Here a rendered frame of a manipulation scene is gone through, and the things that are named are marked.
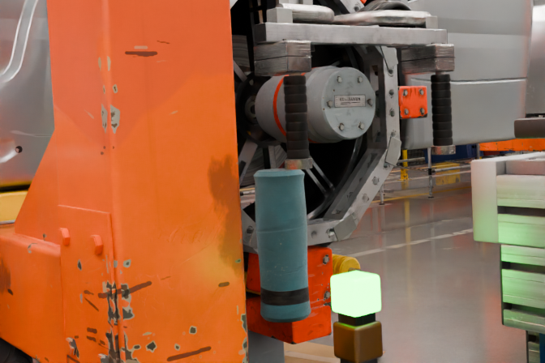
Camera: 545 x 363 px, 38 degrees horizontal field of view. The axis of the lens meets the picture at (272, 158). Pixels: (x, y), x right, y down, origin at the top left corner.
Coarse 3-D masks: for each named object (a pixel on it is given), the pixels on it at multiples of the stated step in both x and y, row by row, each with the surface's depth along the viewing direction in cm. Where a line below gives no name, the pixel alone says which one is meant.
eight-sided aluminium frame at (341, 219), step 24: (336, 0) 157; (360, 48) 165; (384, 48) 163; (384, 72) 164; (384, 96) 164; (384, 120) 164; (384, 144) 165; (360, 168) 166; (384, 168) 165; (360, 192) 160; (336, 216) 159; (360, 216) 160; (312, 240) 153; (336, 240) 156
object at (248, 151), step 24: (240, 0) 168; (264, 0) 166; (312, 0) 163; (336, 48) 170; (240, 72) 155; (240, 96) 160; (240, 120) 155; (240, 144) 156; (264, 144) 159; (312, 144) 182; (336, 144) 176; (360, 144) 171; (240, 168) 156; (264, 168) 161; (312, 168) 167; (336, 168) 172; (312, 192) 172; (336, 192) 167; (312, 216) 164
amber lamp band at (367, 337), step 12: (336, 324) 84; (348, 324) 83; (372, 324) 83; (336, 336) 84; (348, 336) 82; (360, 336) 81; (372, 336) 83; (336, 348) 84; (348, 348) 82; (360, 348) 82; (372, 348) 83; (348, 360) 82; (360, 360) 82
